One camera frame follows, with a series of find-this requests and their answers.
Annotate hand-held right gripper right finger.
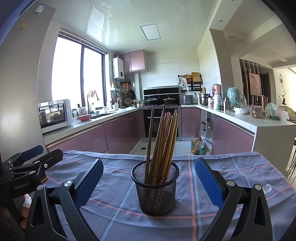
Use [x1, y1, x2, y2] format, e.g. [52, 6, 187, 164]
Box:
[195, 157, 273, 241]

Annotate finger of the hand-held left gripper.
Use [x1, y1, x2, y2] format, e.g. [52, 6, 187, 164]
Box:
[9, 148, 64, 179]
[2, 145, 44, 168]

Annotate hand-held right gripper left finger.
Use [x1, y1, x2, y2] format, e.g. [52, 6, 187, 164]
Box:
[25, 159, 104, 241]

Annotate black mesh utensil holder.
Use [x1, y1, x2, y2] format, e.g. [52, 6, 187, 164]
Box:
[131, 161, 180, 216]

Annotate bunch of wooden chopsticks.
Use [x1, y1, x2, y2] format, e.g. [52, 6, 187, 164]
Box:
[144, 104, 179, 186]

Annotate person's left hand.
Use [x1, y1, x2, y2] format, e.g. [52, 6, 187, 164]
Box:
[0, 194, 32, 230]

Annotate blue plaid tablecloth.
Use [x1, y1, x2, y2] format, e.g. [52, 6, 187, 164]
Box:
[45, 150, 295, 241]

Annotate cooking oil bottle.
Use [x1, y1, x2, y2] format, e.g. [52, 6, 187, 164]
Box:
[190, 134, 205, 156]

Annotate white plastic bag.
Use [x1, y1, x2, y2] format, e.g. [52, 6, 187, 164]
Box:
[201, 136, 213, 155]

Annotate white countertop oven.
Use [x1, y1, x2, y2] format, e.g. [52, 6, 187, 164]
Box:
[38, 99, 73, 134]

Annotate pink base cabinets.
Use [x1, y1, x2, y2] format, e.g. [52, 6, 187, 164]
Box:
[181, 108, 255, 155]
[46, 109, 142, 154]

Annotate grey refrigerator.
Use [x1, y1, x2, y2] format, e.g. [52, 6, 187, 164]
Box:
[0, 2, 57, 163]

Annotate beige hanging cloth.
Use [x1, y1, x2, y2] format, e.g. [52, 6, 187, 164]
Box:
[88, 89, 100, 101]

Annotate white bowl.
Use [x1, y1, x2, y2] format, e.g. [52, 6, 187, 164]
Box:
[233, 106, 250, 115]

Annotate black built-in oven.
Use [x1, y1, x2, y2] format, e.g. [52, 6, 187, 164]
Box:
[143, 108, 181, 141]

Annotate steel stock pot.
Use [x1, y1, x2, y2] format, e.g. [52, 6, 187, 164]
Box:
[199, 93, 210, 106]

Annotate clear egg box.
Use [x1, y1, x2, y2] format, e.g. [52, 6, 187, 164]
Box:
[250, 105, 264, 120]

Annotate large kitchen window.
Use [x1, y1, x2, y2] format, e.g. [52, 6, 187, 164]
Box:
[51, 34, 109, 107]

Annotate mint green appliance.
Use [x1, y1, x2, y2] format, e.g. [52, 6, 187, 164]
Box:
[226, 87, 247, 108]

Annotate plastic bag of greens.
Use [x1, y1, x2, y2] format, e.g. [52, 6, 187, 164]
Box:
[265, 103, 289, 121]

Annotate black range hood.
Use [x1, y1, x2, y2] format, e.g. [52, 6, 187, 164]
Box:
[143, 86, 180, 96]

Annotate white water heater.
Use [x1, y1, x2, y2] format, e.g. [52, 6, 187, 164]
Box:
[112, 57, 125, 80]

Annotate striped dark curtain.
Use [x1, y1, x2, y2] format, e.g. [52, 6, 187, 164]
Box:
[239, 59, 261, 98]

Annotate ceiling light panel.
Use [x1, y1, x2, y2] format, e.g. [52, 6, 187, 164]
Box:
[140, 24, 161, 41]

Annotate black wall rack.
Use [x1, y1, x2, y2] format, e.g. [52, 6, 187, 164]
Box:
[178, 72, 203, 92]

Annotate pink wall painting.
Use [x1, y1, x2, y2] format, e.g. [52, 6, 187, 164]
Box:
[248, 72, 262, 96]

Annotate pink wall cabinet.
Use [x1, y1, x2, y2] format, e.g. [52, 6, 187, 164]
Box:
[118, 49, 146, 74]

